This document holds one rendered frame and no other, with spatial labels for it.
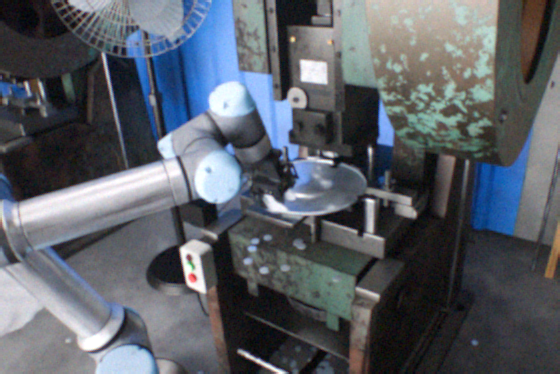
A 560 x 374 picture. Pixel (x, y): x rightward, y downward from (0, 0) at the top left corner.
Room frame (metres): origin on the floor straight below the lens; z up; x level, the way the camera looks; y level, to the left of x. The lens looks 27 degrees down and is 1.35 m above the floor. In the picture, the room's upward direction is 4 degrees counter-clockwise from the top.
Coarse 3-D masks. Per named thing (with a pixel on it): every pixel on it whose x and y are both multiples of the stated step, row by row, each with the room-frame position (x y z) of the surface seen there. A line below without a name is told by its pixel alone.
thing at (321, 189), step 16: (304, 160) 1.23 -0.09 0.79; (320, 160) 1.22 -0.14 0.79; (304, 176) 1.13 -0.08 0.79; (320, 176) 1.12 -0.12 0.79; (336, 176) 1.12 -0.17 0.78; (352, 176) 1.12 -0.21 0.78; (304, 192) 1.04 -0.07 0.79; (320, 192) 1.03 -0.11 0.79; (336, 192) 1.04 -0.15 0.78; (352, 192) 1.03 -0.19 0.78; (288, 208) 0.98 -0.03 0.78; (304, 208) 0.97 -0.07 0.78; (320, 208) 0.97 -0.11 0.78; (336, 208) 0.96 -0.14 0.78
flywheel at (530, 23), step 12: (528, 0) 1.14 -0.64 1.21; (540, 0) 1.13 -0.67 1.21; (528, 12) 1.13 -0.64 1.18; (540, 12) 1.12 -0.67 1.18; (528, 24) 1.11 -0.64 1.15; (540, 24) 1.10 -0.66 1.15; (528, 36) 1.09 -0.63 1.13; (540, 36) 1.12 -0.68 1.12; (528, 48) 1.07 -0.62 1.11; (528, 60) 1.05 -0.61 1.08; (528, 72) 1.03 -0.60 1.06
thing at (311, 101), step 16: (320, 16) 1.17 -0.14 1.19; (288, 32) 1.16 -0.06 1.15; (304, 32) 1.13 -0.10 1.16; (320, 32) 1.10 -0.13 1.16; (288, 48) 1.16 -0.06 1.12; (304, 48) 1.13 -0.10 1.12; (320, 48) 1.11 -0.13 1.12; (304, 64) 1.13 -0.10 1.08; (320, 64) 1.10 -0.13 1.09; (304, 80) 1.13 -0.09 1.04; (320, 80) 1.11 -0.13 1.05; (288, 96) 1.15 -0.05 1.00; (304, 96) 1.12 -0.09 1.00; (320, 96) 1.11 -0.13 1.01; (304, 112) 1.10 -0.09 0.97; (320, 112) 1.08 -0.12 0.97; (336, 112) 1.08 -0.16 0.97; (352, 112) 1.11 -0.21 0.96; (304, 128) 1.10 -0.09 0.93; (320, 128) 1.06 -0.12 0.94; (336, 128) 1.08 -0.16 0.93; (352, 128) 1.11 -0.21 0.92; (320, 144) 1.08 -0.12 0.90
